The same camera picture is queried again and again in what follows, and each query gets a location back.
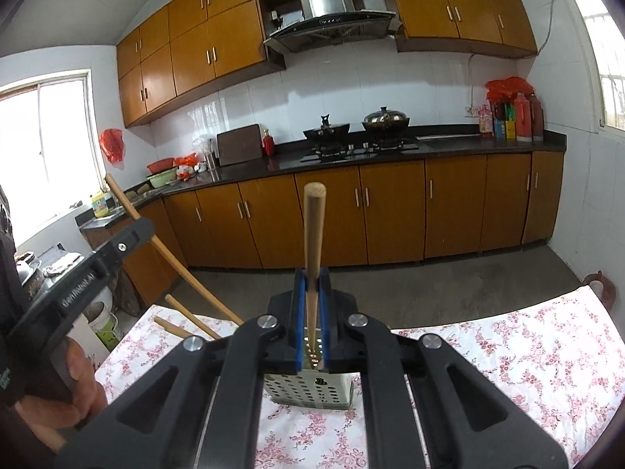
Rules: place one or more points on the brown base cabinets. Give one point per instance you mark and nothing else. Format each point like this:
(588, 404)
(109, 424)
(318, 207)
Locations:
(390, 210)

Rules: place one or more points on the red floral tablecloth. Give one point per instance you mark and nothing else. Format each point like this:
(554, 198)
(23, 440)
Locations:
(512, 351)

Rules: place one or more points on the green basin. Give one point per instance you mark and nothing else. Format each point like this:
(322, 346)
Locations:
(163, 178)

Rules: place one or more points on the yellow box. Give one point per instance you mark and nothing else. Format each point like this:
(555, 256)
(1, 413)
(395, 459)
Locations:
(510, 129)

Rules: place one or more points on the short brown wall cabinet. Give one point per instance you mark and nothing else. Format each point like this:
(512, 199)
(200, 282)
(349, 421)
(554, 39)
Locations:
(459, 5)

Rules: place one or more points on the dark wooden cutting board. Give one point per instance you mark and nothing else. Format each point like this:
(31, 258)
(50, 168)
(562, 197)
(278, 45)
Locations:
(239, 145)

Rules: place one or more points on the metal cup with clear bag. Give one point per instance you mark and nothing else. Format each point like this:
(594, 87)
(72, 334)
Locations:
(210, 154)

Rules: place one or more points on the pot with metal lid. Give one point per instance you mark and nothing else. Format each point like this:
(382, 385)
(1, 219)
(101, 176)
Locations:
(385, 121)

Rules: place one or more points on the red basin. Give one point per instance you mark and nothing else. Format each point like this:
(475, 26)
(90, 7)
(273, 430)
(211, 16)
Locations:
(160, 165)

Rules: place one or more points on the person's left hand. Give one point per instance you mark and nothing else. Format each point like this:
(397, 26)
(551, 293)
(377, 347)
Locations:
(88, 391)

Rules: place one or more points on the white plastic bucket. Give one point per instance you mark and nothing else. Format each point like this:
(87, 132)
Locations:
(107, 325)

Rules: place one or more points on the yellow dish soap bottle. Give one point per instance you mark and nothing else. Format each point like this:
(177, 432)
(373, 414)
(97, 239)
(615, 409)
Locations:
(102, 207)

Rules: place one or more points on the black gas stove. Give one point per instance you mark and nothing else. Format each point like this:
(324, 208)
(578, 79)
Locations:
(361, 151)

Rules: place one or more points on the small red bottle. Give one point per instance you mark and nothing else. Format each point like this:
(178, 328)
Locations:
(268, 145)

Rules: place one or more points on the green perforated utensil holder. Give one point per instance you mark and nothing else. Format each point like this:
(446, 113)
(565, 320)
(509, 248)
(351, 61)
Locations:
(312, 391)

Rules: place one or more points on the barred window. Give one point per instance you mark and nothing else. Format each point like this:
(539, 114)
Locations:
(605, 34)

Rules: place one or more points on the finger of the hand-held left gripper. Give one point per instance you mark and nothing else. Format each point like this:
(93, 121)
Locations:
(134, 237)

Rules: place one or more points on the black kitchen countertop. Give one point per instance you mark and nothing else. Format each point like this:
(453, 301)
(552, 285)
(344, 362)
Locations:
(464, 142)

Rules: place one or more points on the red bag over thermoses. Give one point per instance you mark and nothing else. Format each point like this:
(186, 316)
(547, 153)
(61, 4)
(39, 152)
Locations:
(508, 88)

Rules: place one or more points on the blue box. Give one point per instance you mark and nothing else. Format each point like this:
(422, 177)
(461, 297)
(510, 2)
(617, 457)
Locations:
(499, 129)

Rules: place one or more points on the crumpled red plastic bag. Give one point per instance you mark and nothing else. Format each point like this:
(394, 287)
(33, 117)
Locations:
(185, 160)

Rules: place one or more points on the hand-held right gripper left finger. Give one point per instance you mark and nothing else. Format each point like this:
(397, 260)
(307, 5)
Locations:
(301, 322)

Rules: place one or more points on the dark red thermos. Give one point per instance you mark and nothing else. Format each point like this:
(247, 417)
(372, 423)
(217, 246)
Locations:
(537, 117)

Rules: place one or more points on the white plastic bag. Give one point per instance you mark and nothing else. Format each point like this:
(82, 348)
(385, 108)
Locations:
(185, 172)

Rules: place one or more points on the wall outlet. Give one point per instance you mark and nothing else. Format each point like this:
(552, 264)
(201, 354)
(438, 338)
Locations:
(471, 111)

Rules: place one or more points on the steel range hood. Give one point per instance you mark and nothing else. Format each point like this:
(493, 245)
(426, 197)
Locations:
(332, 14)

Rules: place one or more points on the hanging red plastic bag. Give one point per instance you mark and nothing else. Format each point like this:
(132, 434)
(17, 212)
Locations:
(111, 146)

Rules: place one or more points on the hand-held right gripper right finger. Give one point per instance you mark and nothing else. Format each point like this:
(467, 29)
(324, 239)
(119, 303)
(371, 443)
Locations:
(326, 332)

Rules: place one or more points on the pink bottle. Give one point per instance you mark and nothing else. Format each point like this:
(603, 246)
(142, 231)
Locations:
(486, 122)

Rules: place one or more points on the long brown wall cabinet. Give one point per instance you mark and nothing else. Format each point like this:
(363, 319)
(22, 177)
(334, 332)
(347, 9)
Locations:
(205, 44)

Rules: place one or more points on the sliding window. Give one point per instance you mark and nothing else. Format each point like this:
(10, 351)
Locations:
(49, 146)

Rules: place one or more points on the black wok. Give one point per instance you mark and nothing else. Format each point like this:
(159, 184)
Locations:
(326, 131)

